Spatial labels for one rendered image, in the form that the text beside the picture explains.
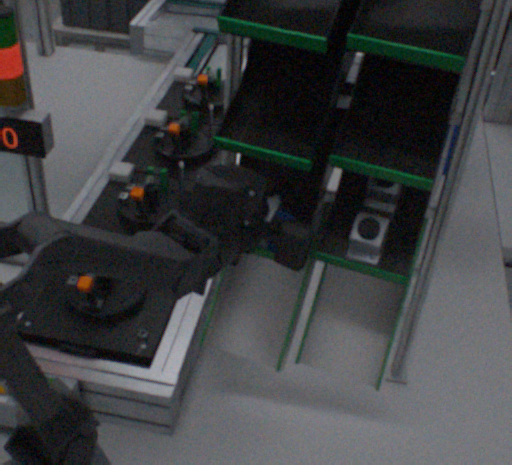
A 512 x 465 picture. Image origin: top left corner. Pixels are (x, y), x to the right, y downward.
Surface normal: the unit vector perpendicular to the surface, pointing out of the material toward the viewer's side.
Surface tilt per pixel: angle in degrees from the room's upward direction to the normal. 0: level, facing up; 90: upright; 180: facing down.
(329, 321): 45
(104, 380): 0
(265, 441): 0
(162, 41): 90
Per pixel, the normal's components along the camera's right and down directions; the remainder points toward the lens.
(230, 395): 0.07, -0.79
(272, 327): -0.21, -0.17
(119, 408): -0.18, 0.59
